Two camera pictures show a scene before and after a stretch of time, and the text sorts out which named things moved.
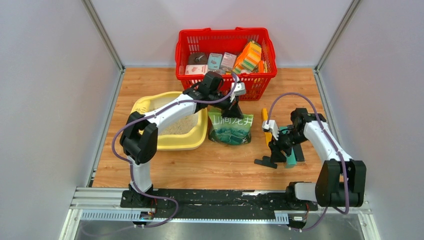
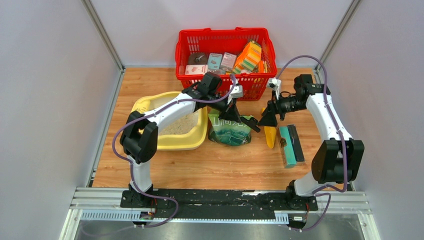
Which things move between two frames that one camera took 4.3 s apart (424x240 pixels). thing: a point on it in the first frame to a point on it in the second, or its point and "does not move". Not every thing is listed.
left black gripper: (232, 110) does not move
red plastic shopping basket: (255, 86) does not move
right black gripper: (276, 155) to (268, 118)
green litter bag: (228, 130) does not move
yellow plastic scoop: (268, 135) does not move
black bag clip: (266, 161) to (252, 123)
